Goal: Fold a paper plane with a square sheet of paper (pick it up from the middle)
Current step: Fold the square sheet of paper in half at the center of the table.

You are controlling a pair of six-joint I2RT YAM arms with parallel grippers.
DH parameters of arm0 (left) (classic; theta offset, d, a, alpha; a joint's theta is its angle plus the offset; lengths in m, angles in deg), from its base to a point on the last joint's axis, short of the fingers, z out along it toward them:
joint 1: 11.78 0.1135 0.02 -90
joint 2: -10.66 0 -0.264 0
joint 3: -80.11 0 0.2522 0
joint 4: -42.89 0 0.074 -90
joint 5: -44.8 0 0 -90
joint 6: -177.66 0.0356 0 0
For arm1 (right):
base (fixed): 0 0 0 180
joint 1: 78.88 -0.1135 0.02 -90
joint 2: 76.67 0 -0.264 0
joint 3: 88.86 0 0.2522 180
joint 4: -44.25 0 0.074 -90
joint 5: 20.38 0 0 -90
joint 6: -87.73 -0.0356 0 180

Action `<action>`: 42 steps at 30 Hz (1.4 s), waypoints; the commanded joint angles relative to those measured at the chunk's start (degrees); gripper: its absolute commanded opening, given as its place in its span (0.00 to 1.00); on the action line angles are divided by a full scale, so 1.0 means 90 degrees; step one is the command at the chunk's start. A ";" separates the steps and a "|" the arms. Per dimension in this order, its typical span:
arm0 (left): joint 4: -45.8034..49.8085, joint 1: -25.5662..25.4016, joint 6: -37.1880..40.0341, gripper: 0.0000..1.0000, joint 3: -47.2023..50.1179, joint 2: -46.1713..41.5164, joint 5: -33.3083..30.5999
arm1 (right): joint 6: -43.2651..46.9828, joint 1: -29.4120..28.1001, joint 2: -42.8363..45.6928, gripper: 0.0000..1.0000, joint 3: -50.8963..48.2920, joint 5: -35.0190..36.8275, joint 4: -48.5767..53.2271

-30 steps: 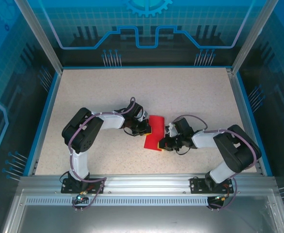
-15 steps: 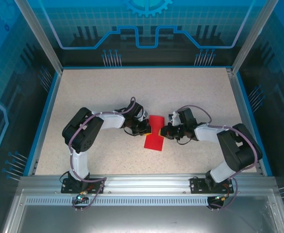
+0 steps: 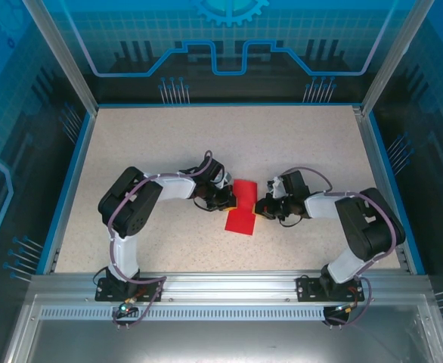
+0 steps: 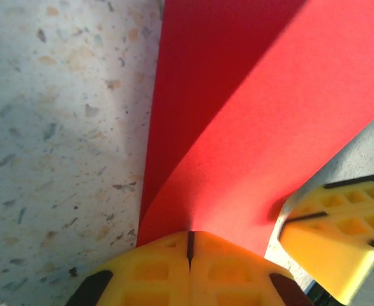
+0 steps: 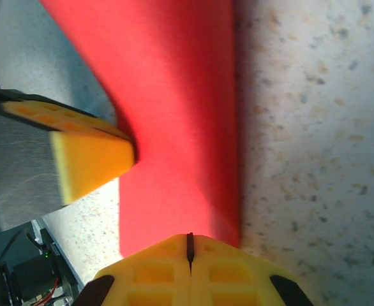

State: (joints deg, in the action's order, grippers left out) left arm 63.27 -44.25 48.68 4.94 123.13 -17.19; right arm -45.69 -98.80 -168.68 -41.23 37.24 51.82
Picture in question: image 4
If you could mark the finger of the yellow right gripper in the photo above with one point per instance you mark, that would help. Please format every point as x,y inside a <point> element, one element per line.
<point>343,199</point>
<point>327,258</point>

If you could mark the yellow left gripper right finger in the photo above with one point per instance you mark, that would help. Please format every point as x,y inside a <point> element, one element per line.
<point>231,277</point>

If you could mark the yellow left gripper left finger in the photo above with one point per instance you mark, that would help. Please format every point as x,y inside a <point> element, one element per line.
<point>148,277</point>

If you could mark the red square paper sheet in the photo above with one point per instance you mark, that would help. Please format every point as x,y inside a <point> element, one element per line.
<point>270,95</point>

